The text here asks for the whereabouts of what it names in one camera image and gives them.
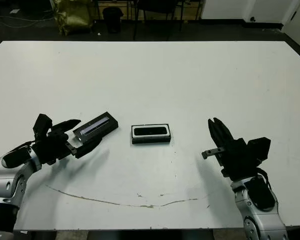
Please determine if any black slim camera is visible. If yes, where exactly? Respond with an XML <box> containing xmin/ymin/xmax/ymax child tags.
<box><xmin>134</xmin><ymin>126</ymin><xmax>169</xmax><ymax>136</ymax></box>

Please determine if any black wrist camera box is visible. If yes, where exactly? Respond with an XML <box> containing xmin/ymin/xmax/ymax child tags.
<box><xmin>32</xmin><ymin>113</ymin><xmax>53</xmax><ymax>141</ymax></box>
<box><xmin>246</xmin><ymin>136</ymin><xmax>271</xmax><ymax>164</ymax></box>

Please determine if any white door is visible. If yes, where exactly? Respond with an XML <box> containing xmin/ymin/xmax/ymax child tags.
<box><xmin>281</xmin><ymin>0</ymin><xmax>300</xmax><ymax>51</ymax></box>

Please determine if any crinkled plastic bag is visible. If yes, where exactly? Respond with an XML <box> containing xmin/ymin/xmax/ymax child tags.
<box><xmin>53</xmin><ymin>0</ymin><xmax>93</xmax><ymax>36</ymax></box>

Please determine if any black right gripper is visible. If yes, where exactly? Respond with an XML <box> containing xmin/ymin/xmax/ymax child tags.
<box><xmin>201</xmin><ymin>117</ymin><xmax>260</xmax><ymax>180</ymax></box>

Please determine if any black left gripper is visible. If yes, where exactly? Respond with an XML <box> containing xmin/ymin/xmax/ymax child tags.
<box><xmin>34</xmin><ymin>119</ymin><xmax>103</xmax><ymax>166</ymax></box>

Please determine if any black waste bin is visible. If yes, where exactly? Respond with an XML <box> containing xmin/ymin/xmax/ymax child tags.
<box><xmin>102</xmin><ymin>6</ymin><xmax>124</xmax><ymax>34</ymax></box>

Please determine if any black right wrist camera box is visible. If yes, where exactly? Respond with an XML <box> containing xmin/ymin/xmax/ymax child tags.
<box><xmin>246</xmin><ymin>136</ymin><xmax>271</xmax><ymax>164</ymax></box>

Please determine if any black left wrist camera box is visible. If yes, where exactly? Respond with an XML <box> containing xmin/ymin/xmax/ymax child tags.
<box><xmin>32</xmin><ymin>113</ymin><xmax>53</xmax><ymax>141</ymax></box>

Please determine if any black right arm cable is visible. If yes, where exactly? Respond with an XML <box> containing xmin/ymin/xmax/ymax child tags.
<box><xmin>254</xmin><ymin>167</ymin><xmax>278</xmax><ymax>202</ymax></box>

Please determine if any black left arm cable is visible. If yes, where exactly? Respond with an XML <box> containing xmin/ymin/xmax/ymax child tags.
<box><xmin>0</xmin><ymin>140</ymin><xmax>39</xmax><ymax>173</ymax></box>

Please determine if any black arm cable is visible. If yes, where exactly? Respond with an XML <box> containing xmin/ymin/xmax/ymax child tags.
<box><xmin>0</xmin><ymin>140</ymin><xmax>39</xmax><ymax>173</ymax></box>
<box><xmin>254</xmin><ymin>167</ymin><xmax>278</xmax><ymax>202</ymax></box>

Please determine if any thin white floor cable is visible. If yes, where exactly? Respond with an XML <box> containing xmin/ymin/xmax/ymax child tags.
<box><xmin>0</xmin><ymin>14</ymin><xmax>53</xmax><ymax>29</ymax></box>

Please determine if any black box base white inlay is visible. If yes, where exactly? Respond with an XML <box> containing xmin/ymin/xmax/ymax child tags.
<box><xmin>130</xmin><ymin>122</ymin><xmax>172</xmax><ymax>145</ymax></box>

